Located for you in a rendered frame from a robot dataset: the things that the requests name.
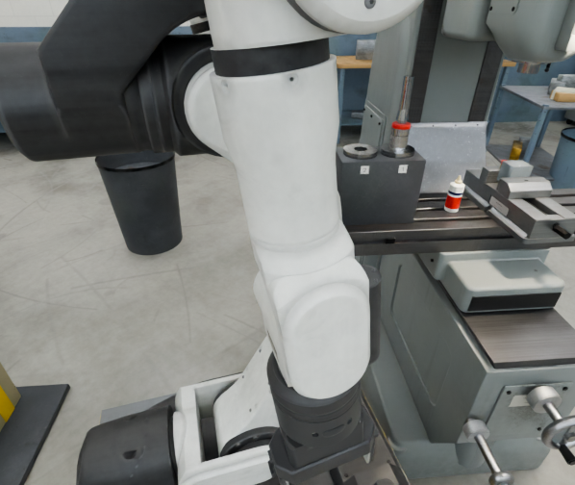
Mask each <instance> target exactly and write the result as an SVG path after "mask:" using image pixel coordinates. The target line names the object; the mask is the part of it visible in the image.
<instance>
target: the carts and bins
mask: <svg viewBox="0 0 575 485"><path fill-rule="evenodd" d="M504 90H505V91H507V92H509V93H511V94H513V95H515V96H517V97H519V98H521V99H523V100H525V101H527V102H529V103H531V104H533V105H535V106H537V107H539V108H541V110H540V113H539V116H538V119H537V123H536V126H535V129H534V132H533V134H532V136H531V137H530V138H529V137H519V140H514V141H513V144H512V145H499V144H488V143H489V140H490V136H491V133H492V130H493V126H494V123H495V120H496V117H497V114H498V111H499V107H500V104H501V100H502V97H503V94H504ZM554 110H574V111H575V74H559V76H558V78H552V80H551V82H550V85H549V86H506V85H505V84H501V86H500V90H499V93H498V96H497V99H496V103H495V106H494V110H493V113H492V117H491V120H490V124H489V126H488V130H487V143H486V152H487V151H488V152H489V153H490V154H491V155H492V156H493V157H494V158H495V159H496V160H497V161H498V162H499V163H500V164H501V163H502V160H507V161H514V160H522V161H524V162H526V163H528V164H530V165H531V166H533V169H532V172H531V175H530V177H532V176H541V177H543V178H545V179H546V180H548V181H550V184H551V187H552V190H553V189H575V127H569V128H565V129H562V131H561V138H560V141H559V144H558V147H557V150H556V153H555V156H552V155H551V154H549V153H548V152H546V151H545V150H544V149H542V148H541V147H540V145H541V142H542V140H543V137H544V134H545V132H546V129H547V126H548V124H549V121H550V118H551V116H552V113H553V111H554ZM547 111H548V112H547ZM543 121H544V122H543ZM541 126H542V127H541ZM540 129H541V130H540ZM174 157H175V152H163V153H154V151H153V150H147V151H142V152H139V153H129V154H118V155H107V156H96V158H95V164H96V166H97V167H98V169H99V172H100V174H101V177H102V180H103V182H104V185H105V188H106V191H107V193H108V196H109V199H110V201H111V203H112V208H113V210H114V213H115V216H116V218H117V221H118V224H119V227H120V229H121V232H122V235H123V238H124V240H125V243H126V245H127V247H128V249H129V250H130V251H131V252H133V253H136V254H138V255H156V254H161V253H164V252H166V251H169V250H171V249H173V248H174V247H176V246H177V245H178V244H179V243H180V242H181V240H182V237H183V235H182V225H181V216H180V206H179V196H178V187H177V177H176V167H175V158H174Z"/></svg>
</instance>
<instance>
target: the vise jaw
mask: <svg viewBox="0 0 575 485"><path fill-rule="evenodd" d="M496 189H497V190H498V192H499V193H501V194H502V195H503V196H505V197H506V198H508V199H518V198H538V197H550V194H551V192H552V187H551V184H550V181H548V180H546V179H545V178H543V177H541V176H532V177H511V178H500V179H499V182H498V185H497V188H496Z"/></svg>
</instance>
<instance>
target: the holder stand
mask: <svg viewBox="0 0 575 485"><path fill-rule="evenodd" d="M388 145H389V143H385V144H382V145H381V146H372V145H369V144H363V143H354V144H348V145H346V146H344V147H337V149H336V169H337V191H338V193H339V196H340V203H341V214H342V223H343V225H369V224H396V223H413V221H414V216H415V211H416V206H417V202H418V197H419V193H420V188H421V184H422V179H423V174H424V169H425V165H426V160H425V159H424V158H423V157H422V156H421V155H420V154H419V153H418V152H417V151H415V149H414V147H412V146H410V145H407V149H406V150H403V151H395V150H391V149H389V148H388Z"/></svg>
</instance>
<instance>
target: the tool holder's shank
mask: <svg viewBox="0 0 575 485"><path fill-rule="evenodd" d="M413 80H414V76H412V75H405V76H404V81H403V87H402V93H401V99H400V105H399V110H398V114H397V117H396V119H397V123H398V124H406V123H407V120H409V107H410V102H411V96H412V90H413Z"/></svg>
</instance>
